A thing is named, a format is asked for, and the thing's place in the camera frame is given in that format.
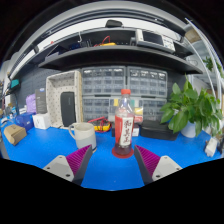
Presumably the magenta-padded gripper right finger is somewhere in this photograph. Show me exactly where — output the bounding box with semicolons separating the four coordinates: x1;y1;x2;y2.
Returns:
133;145;184;186

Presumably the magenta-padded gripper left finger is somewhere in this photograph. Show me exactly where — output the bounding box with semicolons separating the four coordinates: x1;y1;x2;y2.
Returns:
43;144;94;186

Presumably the clear red-capped tea bottle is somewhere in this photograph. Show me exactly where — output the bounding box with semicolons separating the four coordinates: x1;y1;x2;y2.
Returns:
114;88;136;157

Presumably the black zip case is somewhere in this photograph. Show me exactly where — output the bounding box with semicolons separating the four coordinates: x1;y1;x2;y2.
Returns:
139;119;180;141

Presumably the grey and white mug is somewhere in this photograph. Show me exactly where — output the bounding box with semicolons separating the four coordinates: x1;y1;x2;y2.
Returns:
68;121;98;151

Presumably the white power adapter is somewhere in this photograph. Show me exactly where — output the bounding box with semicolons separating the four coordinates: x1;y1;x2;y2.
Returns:
204;136;218;158

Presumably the flat round red coaster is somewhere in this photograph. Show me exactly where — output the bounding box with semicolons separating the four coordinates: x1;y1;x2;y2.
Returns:
111;146;135;159

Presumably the brown cardboard box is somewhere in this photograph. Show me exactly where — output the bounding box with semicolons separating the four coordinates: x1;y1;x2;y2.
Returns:
3;124;28;146

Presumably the blue box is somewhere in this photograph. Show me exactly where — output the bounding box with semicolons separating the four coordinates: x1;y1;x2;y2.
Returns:
14;112;35;132

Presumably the black speaker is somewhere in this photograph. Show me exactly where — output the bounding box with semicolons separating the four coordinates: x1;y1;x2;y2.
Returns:
59;91;77;128

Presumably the black tool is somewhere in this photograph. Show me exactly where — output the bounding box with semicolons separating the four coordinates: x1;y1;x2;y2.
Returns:
214;133;224;154

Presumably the yellow multimeter with red leads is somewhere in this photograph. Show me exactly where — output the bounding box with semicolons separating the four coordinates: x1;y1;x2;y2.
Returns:
87;116;112;133

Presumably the green potted plant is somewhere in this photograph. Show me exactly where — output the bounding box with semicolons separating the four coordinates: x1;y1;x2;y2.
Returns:
159;74;223;138

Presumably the white perforated tray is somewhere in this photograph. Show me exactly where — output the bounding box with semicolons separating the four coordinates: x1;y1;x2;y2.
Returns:
45;69;84;129

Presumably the purple bag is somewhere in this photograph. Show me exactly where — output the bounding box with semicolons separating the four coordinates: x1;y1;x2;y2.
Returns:
25;93;38;114

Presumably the dark grey box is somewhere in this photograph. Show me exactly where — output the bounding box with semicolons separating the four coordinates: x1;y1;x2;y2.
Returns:
34;87;48;115

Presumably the teal lamp head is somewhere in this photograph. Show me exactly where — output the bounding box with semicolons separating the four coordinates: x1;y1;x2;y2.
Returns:
9;78;21;90

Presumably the white shelf unit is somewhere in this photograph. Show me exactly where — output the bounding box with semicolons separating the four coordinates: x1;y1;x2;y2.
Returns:
181;18;224;101

